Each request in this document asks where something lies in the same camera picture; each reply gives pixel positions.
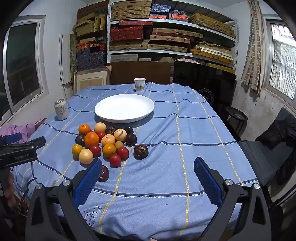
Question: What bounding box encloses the white round plate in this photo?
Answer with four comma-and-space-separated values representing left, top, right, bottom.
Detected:
94, 94, 155, 123

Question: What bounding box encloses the window with dark pane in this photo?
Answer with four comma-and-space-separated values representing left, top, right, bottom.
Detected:
2, 15, 49, 121

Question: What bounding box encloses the person's left hand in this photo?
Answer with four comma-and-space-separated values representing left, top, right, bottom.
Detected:
3, 173, 15, 209

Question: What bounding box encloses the grey chair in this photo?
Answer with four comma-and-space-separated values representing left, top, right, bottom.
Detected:
238, 108, 296, 204

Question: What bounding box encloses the blue striped tablecloth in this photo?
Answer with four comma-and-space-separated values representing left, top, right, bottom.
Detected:
13, 82, 258, 241

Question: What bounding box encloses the black cable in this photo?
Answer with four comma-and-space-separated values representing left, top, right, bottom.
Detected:
22, 161, 37, 209

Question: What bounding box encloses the red patterned box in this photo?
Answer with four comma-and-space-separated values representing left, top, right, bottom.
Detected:
110, 25, 144, 42

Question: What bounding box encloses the white metal shelf rack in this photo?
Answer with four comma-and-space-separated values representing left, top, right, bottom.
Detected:
106, 0, 238, 70

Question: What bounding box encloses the large orange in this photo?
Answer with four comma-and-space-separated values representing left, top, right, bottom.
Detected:
84, 132, 100, 148

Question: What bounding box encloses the brick-patterned curtain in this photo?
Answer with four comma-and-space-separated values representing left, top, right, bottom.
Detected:
240, 0, 265, 91

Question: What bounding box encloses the black glossy panel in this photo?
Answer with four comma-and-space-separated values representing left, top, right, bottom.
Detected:
173, 60, 236, 109

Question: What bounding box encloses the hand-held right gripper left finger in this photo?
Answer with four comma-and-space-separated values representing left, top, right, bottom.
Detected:
25, 158, 103, 241

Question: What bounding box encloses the yellow-orange tomato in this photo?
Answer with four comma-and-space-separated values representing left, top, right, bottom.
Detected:
72, 144, 84, 157
102, 144, 117, 158

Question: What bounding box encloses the beige picture frame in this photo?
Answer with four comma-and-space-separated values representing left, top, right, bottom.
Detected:
73, 65, 112, 95

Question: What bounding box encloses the stack of blue patterned boxes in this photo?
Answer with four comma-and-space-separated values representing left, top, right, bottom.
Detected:
76, 43, 107, 70

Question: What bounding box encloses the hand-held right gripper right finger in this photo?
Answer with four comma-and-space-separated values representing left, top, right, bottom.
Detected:
194, 157, 272, 241

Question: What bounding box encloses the white drink can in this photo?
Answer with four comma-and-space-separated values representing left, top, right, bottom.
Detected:
54, 99, 70, 121

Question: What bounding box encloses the brown board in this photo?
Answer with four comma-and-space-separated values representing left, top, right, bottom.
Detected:
107, 61, 173, 85

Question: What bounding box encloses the black jacket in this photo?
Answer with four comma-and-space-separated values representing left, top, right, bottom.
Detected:
255, 117, 296, 186

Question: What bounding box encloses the mottled green panel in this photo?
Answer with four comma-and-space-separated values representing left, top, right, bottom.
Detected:
69, 34, 78, 73

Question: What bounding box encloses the white paper cup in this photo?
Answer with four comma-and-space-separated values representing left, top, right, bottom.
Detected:
134, 78, 146, 92

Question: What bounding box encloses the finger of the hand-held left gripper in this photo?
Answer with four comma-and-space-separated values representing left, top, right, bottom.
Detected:
5, 133, 23, 144
23, 136, 46, 149

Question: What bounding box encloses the white wooden plank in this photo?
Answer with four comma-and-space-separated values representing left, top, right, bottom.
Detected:
59, 34, 70, 100

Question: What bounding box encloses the window with white grille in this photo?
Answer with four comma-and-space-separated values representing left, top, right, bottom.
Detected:
264, 19, 296, 100

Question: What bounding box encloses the metal shelf with boxes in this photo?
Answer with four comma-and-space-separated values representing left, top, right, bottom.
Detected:
73, 0, 236, 67

